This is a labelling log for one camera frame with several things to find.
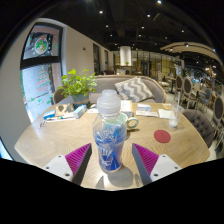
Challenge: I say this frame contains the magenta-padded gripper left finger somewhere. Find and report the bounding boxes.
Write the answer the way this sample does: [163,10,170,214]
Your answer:
[42,142,93,186]

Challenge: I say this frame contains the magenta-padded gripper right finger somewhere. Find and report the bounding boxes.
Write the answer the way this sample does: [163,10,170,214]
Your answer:
[131,142,183,187]

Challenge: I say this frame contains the clear blue-labelled drink bottle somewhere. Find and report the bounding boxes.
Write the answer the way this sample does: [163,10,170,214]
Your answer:
[92,88,129,174]

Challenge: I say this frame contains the flat round red coaster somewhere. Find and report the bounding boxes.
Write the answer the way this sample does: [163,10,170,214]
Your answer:
[153,129,172,144]

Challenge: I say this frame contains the white printed leaflet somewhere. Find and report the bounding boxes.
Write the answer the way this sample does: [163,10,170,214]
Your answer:
[135,109,160,118]

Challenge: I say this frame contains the light blue tissue pack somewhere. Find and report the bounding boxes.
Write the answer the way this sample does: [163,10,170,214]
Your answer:
[72,104,88,119]

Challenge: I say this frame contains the white paper sheet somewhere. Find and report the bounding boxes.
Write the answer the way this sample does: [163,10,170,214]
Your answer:
[157,108,173,120]

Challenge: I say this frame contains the clear plastic cup with straw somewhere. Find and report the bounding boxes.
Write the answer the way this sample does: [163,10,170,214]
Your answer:
[168,91,185,129]

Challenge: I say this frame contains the small white blue pack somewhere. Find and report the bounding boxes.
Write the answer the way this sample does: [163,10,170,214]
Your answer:
[136,103,153,112]

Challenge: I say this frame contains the small blue white box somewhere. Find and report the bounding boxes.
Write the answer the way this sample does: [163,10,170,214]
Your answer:
[43,109,57,120]

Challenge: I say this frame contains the grey tufted armchair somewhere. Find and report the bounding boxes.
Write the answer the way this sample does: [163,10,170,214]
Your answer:
[182,108,216,149]

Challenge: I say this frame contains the grey white chevron cushion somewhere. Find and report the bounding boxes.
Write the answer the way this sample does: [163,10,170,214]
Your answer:
[114,76,155,103]

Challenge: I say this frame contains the green potted plant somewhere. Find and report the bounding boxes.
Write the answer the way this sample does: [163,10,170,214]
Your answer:
[57,68,99,107]

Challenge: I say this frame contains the grey curved sofa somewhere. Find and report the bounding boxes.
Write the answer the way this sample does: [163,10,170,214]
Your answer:
[53,74,167,105]

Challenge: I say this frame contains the group of dining chairs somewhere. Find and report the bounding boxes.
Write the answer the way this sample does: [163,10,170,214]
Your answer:
[156,71,224,158]

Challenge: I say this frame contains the white round pillar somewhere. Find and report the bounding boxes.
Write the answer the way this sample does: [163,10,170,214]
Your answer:
[119,45,133,67]

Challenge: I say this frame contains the curved wooden ceiling beam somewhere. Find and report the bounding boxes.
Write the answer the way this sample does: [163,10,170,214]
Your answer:
[159,41,224,68]

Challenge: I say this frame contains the group of ceiling spotlights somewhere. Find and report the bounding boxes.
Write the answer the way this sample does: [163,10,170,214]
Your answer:
[83,0,224,64]

